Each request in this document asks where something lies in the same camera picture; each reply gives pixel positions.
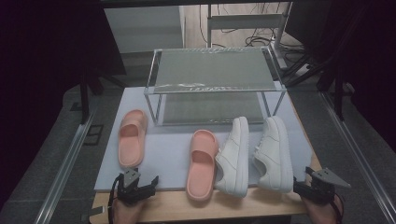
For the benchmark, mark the grey cabinet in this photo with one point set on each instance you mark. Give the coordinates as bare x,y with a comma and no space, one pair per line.
143,29

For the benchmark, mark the white sneaker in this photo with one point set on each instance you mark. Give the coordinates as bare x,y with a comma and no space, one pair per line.
277,155
236,155

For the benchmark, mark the dark curtain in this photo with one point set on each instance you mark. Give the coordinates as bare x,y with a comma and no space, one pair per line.
31,62
373,62

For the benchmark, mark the person's left hand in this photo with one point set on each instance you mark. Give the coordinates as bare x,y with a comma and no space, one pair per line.
127,214

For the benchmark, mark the black tripod stand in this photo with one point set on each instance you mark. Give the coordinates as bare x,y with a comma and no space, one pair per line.
339,99
84,99

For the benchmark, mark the large black floor plate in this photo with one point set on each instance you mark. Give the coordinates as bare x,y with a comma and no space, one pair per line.
93,135

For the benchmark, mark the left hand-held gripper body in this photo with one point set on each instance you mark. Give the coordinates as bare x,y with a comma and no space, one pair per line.
132,191

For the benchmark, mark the person's right hand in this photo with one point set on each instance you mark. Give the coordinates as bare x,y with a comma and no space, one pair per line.
320,214

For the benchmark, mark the light grey mat board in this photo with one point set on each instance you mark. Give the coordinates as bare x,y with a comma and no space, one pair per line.
162,155

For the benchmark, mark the pink slide slipper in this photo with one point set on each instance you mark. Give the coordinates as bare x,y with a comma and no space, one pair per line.
199,183
130,157

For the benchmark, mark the clear two-tier shoe rack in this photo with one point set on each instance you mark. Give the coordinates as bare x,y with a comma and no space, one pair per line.
214,71

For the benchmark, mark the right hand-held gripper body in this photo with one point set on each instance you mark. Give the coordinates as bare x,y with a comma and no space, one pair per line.
323,189

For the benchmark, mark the aluminium rail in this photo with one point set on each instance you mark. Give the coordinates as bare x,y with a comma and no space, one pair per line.
62,174
358,155

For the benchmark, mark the small black floor plate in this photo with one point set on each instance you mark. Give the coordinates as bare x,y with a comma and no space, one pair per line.
76,106

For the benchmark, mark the white metal stand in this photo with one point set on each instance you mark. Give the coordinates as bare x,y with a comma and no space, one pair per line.
246,21

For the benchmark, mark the grey table bracket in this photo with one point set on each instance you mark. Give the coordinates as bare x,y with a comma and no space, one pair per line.
93,213

